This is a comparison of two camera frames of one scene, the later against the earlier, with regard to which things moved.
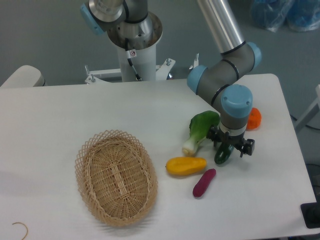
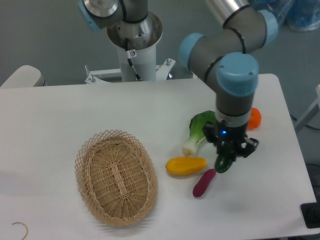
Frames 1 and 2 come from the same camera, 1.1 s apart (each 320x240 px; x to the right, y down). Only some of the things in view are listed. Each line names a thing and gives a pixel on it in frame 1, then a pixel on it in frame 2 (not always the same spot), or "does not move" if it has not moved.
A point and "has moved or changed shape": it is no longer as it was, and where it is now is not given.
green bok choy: x=201 y=124 does not move
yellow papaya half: x=186 y=166 does not move
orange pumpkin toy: x=254 y=119 does not move
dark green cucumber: x=223 y=153 has moved or changed shape
